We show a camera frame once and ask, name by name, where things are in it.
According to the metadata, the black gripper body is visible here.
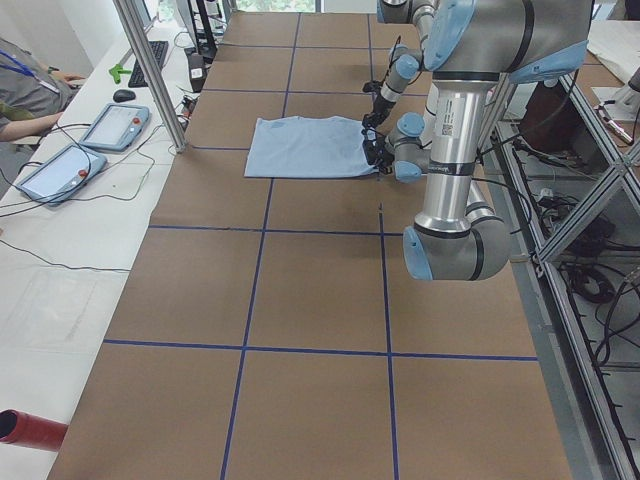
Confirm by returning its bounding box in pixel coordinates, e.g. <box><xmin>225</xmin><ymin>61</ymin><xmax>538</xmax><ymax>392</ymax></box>
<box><xmin>362</xmin><ymin>137</ymin><xmax>388</xmax><ymax>166</ymax></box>
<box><xmin>363</xmin><ymin>99</ymin><xmax>395</xmax><ymax>130</ymax></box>

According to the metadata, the light blue t-shirt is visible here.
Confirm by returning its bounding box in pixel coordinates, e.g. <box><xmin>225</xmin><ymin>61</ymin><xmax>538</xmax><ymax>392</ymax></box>
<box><xmin>244</xmin><ymin>116</ymin><xmax>376</xmax><ymax>179</ymax></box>

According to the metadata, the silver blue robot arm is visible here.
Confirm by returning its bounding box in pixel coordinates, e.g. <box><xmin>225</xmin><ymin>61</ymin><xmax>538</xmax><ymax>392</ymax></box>
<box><xmin>363</xmin><ymin>1</ymin><xmax>593</xmax><ymax>281</ymax></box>
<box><xmin>362</xmin><ymin>1</ymin><xmax>440</xmax><ymax>130</ymax></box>

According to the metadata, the black keyboard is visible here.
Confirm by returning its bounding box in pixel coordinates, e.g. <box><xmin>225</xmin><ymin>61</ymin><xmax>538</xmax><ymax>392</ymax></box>
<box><xmin>127</xmin><ymin>39</ymin><xmax>170</xmax><ymax>89</ymax></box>

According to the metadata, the black computer mouse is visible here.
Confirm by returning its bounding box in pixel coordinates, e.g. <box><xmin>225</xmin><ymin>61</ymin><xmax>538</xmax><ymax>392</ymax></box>
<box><xmin>113</xmin><ymin>89</ymin><xmax>136</xmax><ymax>103</ymax></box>

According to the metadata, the upper teach pendant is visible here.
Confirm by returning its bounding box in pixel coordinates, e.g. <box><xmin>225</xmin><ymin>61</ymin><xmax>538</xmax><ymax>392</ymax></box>
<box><xmin>79</xmin><ymin>103</ymin><xmax>150</xmax><ymax>152</ymax></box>

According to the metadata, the teach pendant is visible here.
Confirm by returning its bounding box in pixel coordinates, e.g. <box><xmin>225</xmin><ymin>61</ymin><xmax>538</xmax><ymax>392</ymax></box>
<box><xmin>16</xmin><ymin>145</ymin><xmax>107</xmax><ymax>205</ymax></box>
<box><xmin>79</xmin><ymin>103</ymin><xmax>150</xmax><ymax>152</ymax></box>

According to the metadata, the green plastic tool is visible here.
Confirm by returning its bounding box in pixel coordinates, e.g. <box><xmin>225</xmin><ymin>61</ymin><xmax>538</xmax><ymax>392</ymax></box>
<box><xmin>108</xmin><ymin>64</ymin><xmax>132</xmax><ymax>85</ymax></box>

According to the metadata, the lower teach pendant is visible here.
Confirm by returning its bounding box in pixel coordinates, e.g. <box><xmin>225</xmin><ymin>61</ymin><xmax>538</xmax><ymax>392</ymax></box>
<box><xmin>16</xmin><ymin>145</ymin><xmax>107</xmax><ymax>205</ymax></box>

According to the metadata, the seated person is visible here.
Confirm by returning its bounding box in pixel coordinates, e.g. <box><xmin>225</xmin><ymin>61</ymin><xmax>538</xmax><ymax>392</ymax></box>
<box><xmin>1</xmin><ymin>38</ymin><xmax>85</xmax><ymax>142</ymax></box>

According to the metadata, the red fire extinguisher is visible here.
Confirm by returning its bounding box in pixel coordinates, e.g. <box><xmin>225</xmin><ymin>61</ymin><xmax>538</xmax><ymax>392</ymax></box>
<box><xmin>1</xmin><ymin>409</ymin><xmax>68</xmax><ymax>452</ymax></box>

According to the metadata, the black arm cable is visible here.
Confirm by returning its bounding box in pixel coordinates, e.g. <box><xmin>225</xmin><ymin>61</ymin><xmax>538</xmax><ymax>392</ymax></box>
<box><xmin>474</xmin><ymin>134</ymin><xmax>539</xmax><ymax>261</ymax></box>
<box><xmin>362</xmin><ymin>34</ymin><xmax>406</xmax><ymax>94</ymax></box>

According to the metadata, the aluminium glass enclosure frame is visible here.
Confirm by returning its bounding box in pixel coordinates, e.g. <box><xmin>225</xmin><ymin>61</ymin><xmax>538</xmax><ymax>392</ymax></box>
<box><xmin>481</xmin><ymin>64</ymin><xmax>639</xmax><ymax>479</ymax></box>

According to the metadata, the aluminium frame post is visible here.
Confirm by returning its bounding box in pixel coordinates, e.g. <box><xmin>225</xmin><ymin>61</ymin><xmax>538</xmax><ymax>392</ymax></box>
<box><xmin>113</xmin><ymin>0</ymin><xmax>187</xmax><ymax>153</ymax></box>

